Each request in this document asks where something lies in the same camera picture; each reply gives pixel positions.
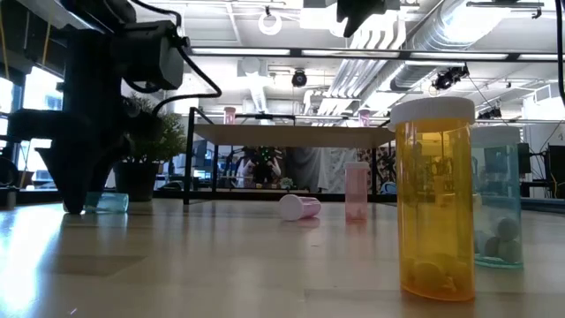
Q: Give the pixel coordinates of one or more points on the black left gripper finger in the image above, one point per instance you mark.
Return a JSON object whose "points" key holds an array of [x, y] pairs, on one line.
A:
{"points": [[75, 176]]}

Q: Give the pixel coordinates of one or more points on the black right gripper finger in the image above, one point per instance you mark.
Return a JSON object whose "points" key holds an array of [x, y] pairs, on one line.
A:
{"points": [[357, 11]]}

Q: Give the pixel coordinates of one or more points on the teal pill bottle white cap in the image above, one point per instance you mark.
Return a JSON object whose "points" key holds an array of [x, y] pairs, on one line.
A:
{"points": [[108, 203], [499, 199]]}

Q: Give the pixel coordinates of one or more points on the purple pill bottle white cap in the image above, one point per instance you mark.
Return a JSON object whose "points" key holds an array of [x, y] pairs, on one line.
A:
{"points": [[304, 207], [364, 119]]}

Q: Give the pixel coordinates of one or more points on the pink pill bottle white cap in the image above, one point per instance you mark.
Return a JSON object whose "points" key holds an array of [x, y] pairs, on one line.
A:
{"points": [[356, 190], [229, 117]]}

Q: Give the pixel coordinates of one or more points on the yellow pill bottle white cap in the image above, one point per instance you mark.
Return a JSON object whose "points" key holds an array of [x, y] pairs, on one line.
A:
{"points": [[434, 199]]}

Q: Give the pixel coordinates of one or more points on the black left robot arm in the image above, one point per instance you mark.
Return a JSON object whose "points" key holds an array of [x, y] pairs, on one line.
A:
{"points": [[97, 13]]}

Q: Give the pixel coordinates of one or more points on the wooden shelf black metal legs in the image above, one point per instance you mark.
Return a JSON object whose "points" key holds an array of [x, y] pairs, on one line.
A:
{"points": [[291, 136]]}

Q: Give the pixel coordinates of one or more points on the large window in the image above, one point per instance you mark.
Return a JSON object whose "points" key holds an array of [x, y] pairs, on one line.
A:
{"points": [[42, 88]]}

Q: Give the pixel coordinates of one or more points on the black round equipment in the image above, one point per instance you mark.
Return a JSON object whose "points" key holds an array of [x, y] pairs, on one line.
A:
{"points": [[6, 199]]}

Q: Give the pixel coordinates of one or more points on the black ceiling spotlight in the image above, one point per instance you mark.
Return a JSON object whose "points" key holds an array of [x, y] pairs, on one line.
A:
{"points": [[299, 78]]}

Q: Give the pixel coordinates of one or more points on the green potted plant black pot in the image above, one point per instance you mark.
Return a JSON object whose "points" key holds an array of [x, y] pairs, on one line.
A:
{"points": [[172, 137]]}

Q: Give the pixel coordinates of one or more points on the overhead light bar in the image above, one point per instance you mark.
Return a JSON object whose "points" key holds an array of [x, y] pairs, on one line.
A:
{"points": [[240, 51]]}

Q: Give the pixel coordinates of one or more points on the dark patterned hanging cloth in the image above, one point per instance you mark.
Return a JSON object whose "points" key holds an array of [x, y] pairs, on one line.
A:
{"points": [[384, 165]]}

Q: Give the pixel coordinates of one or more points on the white patterned hanging cloth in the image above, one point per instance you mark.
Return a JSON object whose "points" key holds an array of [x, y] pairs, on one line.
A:
{"points": [[335, 170]]}

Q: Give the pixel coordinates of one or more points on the grey hanging cloth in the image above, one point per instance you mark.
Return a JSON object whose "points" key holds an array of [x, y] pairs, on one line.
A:
{"points": [[309, 170]]}

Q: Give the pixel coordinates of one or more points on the blue white helmet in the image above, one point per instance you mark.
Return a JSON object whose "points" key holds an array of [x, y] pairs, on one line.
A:
{"points": [[388, 188]]}

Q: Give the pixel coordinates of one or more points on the person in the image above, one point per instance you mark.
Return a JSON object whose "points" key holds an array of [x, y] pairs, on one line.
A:
{"points": [[260, 170]]}

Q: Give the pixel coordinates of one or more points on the small green plant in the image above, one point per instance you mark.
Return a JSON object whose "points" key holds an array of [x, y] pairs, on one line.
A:
{"points": [[287, 183]]}

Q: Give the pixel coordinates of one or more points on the black computer monitor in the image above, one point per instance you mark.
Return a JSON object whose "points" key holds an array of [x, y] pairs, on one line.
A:
{"points": [[557, 172], [524, 158]]}

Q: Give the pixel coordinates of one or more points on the left wrist camera housing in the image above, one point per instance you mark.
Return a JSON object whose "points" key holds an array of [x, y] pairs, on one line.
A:
{"points": [[150, 55]]}

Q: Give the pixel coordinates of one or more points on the silver ventilation duct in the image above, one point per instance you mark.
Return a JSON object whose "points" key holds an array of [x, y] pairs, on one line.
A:
{"points": [[463, 24]]}

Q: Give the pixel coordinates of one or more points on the black ceiling camera cluster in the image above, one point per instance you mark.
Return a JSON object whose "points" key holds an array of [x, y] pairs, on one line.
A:
{"points": [[448, 78]]}

